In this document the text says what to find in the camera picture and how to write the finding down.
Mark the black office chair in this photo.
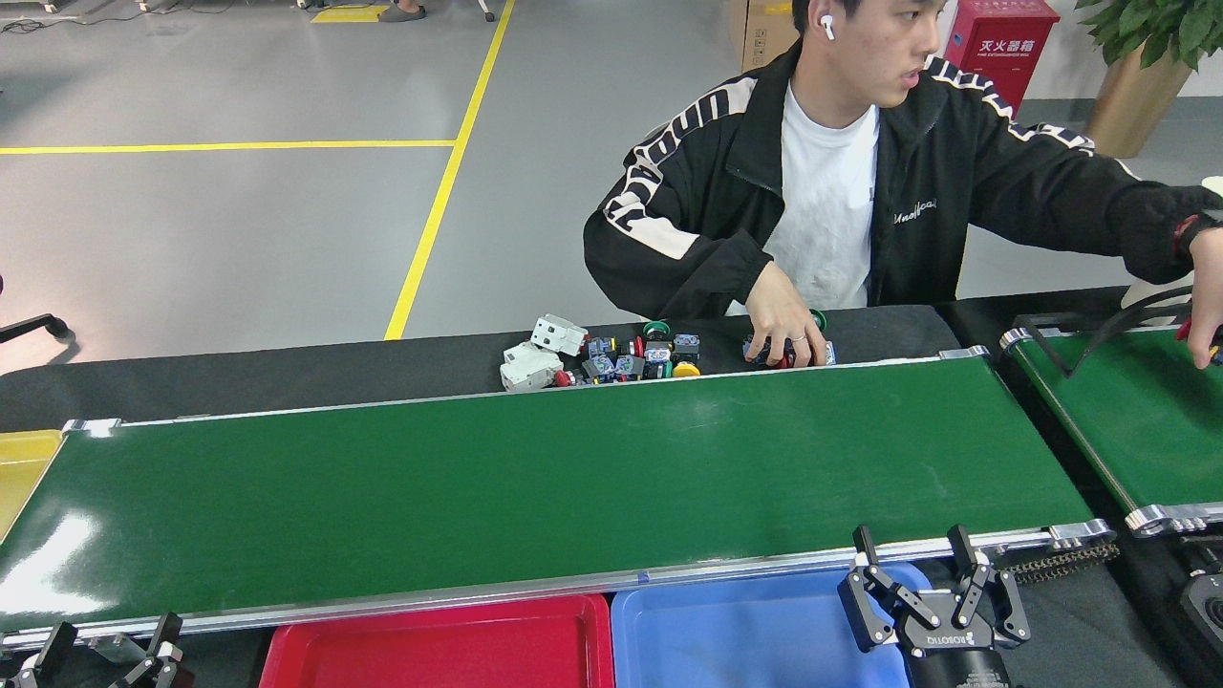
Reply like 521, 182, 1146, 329
0, 313, 71, 345

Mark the black cable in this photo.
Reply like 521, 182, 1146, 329
1013, 285, 1195, 379

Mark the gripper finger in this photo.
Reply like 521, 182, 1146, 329
5, 621, 79, 688
107, 612, 193, 688

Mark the cardboard box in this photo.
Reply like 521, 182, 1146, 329
729, 0, 802, 74

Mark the blue plastic tray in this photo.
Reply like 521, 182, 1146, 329
610, 562, 942, 688

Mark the potted plant in gold pot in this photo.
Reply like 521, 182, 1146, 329
1075, 0, 1223, 160

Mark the red plastic tray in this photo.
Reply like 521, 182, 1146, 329
258, 592, 615, 688

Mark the yellow plastic bin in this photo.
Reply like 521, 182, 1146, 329
0, 429, 66, 544

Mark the person's left hand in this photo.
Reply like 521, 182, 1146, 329
1188, 225, 1223, 370

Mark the black joystick controller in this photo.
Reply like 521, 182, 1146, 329
1177, 562, 1223, 670

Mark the green conveyor belt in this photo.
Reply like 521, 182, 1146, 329
0, 346, 1119, 660
999, 323, 1223, 538

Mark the person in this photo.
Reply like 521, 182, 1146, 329
583, 0, 1223, 370

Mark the red fire extinguisher box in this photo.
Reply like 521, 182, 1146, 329
944, 0, 1062, 118

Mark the person's right hand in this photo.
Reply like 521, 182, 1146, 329
743, 260, 830, 370

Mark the black drive chain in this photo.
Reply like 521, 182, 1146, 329
1001, 540, 1121, 586

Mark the white circuit breaker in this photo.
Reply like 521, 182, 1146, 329
500, 342, 565, 394
530, 313, 590, 357

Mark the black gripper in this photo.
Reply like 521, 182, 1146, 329
838, 523, 1034, 688

